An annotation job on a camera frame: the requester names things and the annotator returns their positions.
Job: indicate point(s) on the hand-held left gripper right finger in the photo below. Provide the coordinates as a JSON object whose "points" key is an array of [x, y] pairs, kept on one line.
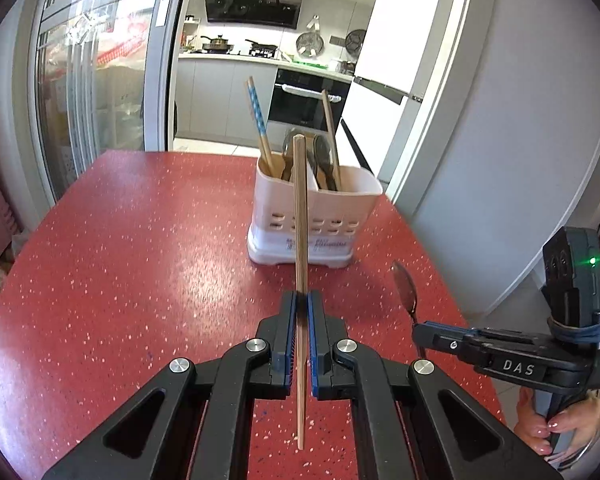
{"points": [[316, 330]]}

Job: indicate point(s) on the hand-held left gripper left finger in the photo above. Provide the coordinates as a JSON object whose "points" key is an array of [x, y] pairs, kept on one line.
{"points": [[290, 330]]}

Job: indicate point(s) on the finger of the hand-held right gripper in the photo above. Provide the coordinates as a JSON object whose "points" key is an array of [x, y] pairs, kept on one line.
{"points": [[442, 337]]}

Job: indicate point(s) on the small translucent grey spoon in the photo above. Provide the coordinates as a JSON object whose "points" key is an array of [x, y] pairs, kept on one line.
{"points": [[405, 290], [324, 152]]}

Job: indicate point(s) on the beige plastic utensil holder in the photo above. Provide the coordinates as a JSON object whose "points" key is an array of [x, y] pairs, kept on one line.
{"points": [[280, 230]]}

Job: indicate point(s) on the plain bamboo chopstick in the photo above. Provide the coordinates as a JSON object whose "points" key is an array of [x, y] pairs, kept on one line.
{"points": [[300, 220], [330, 130]]}

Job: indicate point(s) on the large translucent grey spoon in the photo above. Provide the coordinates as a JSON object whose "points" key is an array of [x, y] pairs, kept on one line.
{"points": [[289, 142]]}

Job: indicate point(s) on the blue patterned bamboo chopstick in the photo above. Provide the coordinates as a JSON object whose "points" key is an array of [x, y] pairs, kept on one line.
{"points": [[256, 110]]}

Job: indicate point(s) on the person's right hand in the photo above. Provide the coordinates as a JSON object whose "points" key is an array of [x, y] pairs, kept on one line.
{"points": [[535, 430]]}

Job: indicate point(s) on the black built-in oven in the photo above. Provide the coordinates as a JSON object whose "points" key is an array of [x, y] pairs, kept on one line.
{"points": [[305, 100]]}

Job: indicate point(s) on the grey kitchen cabinet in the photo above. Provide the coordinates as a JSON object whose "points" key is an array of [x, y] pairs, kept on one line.
{"points": [[220, 95]]}

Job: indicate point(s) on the black frying pan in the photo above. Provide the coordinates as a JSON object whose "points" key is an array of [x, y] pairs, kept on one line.
{"points": [[262, 49]]}

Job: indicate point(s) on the round metal rack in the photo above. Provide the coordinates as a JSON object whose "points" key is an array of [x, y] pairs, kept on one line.
{"points": [[310, 42], [357, 42]]}

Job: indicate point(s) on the cooking pot with lid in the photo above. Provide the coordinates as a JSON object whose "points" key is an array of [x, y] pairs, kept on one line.
{"points": [[218, 44]]}

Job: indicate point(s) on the white refrigerator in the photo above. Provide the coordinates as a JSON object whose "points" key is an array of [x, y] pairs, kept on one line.
{"points": [[395, 35]]}

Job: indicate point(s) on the glass sliding door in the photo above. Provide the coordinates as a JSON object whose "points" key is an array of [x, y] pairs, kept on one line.
{"points": [[95, 75]]}

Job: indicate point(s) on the black range hood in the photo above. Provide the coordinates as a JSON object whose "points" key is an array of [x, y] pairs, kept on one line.
{"points": [[252, 2]]}

